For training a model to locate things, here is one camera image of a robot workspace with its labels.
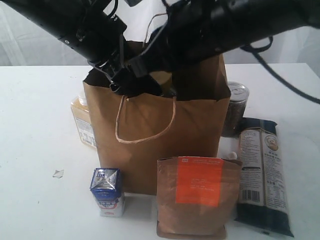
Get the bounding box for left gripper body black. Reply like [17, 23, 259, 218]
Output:
[59, 8, 127, 78]

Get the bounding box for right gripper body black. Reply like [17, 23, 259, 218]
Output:
[147, 0, 225, 68]

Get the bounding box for clear jar gold lid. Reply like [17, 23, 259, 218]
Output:
[149, 71, 177, 98]

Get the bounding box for yellow millet plastic bottle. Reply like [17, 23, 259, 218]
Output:
[70, 90, 97, 150]

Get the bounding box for brown paper shopping bag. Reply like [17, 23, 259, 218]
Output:
[83, 55, 231, 195]

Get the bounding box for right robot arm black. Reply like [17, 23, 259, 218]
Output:
[127, 0, 320, 77]

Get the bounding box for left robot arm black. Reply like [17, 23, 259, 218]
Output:
[4, 0, 163, 97]

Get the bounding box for clear can dark grains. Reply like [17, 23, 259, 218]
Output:
[221, 81, 250, 137]

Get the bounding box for blue white milk carton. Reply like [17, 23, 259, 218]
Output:
[89, 168, 125, 217]

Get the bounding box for small clear plastic scrap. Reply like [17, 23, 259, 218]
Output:
[52, 169, 64, 179]

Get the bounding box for brown pouch orange label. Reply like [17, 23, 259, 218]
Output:
[156, 156, 242, 240]

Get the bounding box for dark noodle packet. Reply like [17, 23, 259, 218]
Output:
[235, 117, 293, 237]

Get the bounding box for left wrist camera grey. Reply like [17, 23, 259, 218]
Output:
[125, 0, 143, 7]

